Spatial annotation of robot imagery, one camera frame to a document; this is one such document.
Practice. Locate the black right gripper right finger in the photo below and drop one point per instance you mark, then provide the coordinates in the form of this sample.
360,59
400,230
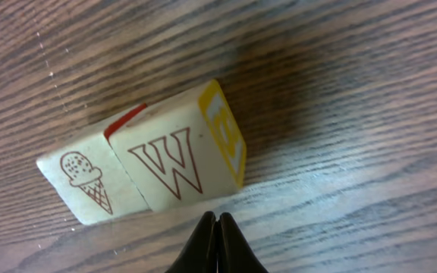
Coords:
233,251

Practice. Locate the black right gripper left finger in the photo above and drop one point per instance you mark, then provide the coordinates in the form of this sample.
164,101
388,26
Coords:
199,253

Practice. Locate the wooden block green side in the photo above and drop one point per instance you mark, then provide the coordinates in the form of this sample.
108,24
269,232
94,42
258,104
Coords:
183,150

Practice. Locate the wooden block red apple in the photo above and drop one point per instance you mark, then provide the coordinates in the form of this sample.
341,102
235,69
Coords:
89,177

